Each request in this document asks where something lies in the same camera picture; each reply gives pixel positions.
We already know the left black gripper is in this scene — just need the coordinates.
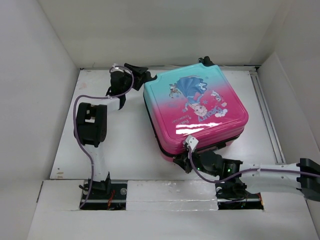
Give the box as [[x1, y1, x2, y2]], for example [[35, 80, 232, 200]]
[[121, 64, 149, 94]]

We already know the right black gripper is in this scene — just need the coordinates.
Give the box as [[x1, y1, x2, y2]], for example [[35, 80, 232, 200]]
[[173, 146, 218, 177]]

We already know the teal pink suitcase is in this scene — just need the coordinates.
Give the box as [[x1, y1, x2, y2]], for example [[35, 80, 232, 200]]
[[143, 56, 249, 162]]

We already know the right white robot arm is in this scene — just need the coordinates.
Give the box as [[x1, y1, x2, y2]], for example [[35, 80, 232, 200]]
[[173, 150, 320, 202]]

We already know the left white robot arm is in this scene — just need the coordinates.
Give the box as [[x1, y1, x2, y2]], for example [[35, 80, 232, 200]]
[[72, 63, 152, 199]]

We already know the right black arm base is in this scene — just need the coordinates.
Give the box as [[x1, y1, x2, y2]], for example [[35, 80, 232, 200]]
[[215, 182, 264, 210]]

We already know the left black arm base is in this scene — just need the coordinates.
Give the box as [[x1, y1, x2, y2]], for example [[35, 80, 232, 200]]
[[79, 181, 128, 211]]

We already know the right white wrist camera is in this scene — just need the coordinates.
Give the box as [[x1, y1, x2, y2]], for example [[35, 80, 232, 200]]
[[183, 135, 199, 152]]

